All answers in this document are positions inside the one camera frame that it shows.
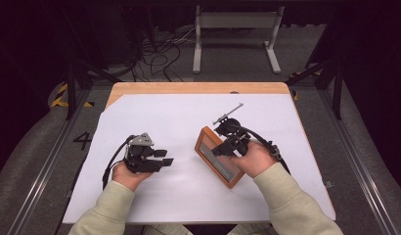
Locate aluminium floor rail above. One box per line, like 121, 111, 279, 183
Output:
6, 89, 93, 235
318, 89, 401, 235

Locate person's right hand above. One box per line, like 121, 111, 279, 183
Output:
229, 141, 279, 179

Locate hand-held gripper black cable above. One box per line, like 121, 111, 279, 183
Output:
236, 124, 291, 175
102, 134, 137, 191

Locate orange wooden picture frame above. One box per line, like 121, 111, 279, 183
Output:
194, 125, 246, 190

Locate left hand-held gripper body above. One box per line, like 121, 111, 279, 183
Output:
123, 132, 163, 174

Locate person's left hand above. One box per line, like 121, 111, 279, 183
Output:
111, 161, 155, 193

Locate white table cover sheet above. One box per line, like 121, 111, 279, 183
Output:
62, 93, 337, 225

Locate left hand-held gripper black cable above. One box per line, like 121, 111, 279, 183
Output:
102, 134, 137, 191

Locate yellow black hazard tape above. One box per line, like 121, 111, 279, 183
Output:
50, 82, 95, 109

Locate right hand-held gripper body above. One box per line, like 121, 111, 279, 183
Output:
212, 102, 251, 157

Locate black floor cables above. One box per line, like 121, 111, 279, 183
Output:
129, 27, 198, 82

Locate white metal stand frame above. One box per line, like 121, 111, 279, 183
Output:
192, 4, 286, 74

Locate black tripod stand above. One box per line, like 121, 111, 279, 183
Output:
286, 9, 345, 121
61, 9, 122, 121

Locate right hand-held gripper black cable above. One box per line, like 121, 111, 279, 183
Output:
236, 124, 291, 175

